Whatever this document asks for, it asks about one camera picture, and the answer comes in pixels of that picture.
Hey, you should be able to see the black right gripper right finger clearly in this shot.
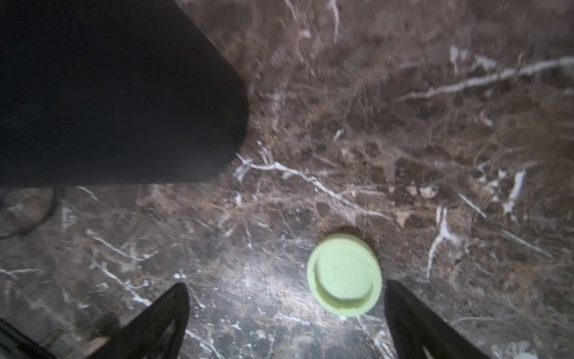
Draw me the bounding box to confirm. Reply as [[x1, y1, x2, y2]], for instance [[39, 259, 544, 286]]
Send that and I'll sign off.
[[384, 280, 487, 359]]

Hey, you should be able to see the black trash bin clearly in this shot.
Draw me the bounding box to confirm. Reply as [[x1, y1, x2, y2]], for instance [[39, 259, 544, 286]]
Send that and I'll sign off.
[[1, 1, 249, 188]]

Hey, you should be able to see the black toaster power cord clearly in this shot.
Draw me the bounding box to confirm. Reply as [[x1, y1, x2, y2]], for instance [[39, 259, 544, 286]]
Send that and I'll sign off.
[[0, 185, 61, 241]]

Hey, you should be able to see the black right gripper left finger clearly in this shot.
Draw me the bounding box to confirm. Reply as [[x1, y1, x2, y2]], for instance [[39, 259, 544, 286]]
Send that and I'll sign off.
[[90, 283, 190, 359]]

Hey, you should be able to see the light green jar lid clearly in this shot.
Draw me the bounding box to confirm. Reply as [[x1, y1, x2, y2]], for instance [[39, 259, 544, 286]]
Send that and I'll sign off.
[[306, 233, 383, 317]]

